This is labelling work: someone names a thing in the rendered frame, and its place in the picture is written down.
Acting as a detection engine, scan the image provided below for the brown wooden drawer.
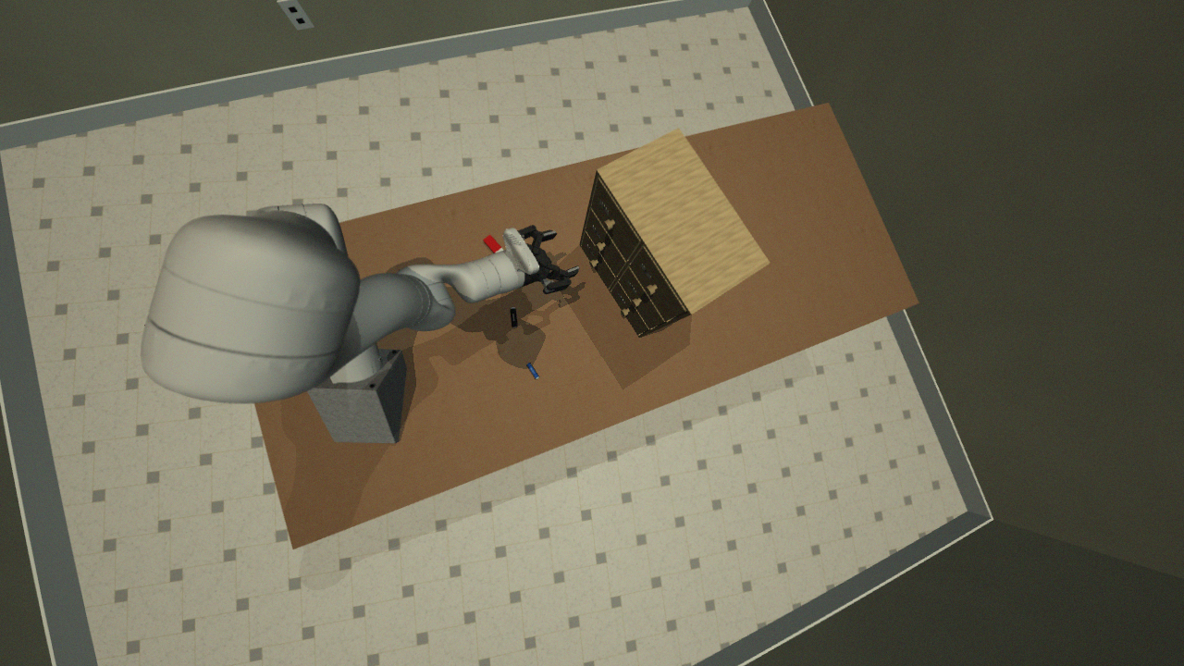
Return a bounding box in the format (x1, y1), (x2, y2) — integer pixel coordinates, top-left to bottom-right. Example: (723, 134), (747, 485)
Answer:
(630, 246), (686, 321)
(591, 178), (641, 260)
(619, 265), (665, 328)
(611, 282), (649, 335)
(583, 231), (616, 288)
(586, 209), (628, 277)

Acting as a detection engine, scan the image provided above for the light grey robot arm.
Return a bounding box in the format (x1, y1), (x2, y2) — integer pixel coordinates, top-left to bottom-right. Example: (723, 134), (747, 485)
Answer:
(141, 203), (539, 404)

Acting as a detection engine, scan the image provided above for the small wooden chest of drawers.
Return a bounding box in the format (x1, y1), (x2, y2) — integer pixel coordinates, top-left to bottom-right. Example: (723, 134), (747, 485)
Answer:
(579, 129), (770, 338)

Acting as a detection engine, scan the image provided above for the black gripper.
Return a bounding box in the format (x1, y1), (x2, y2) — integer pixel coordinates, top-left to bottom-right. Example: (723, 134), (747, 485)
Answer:
(517, 225), (580, 294)

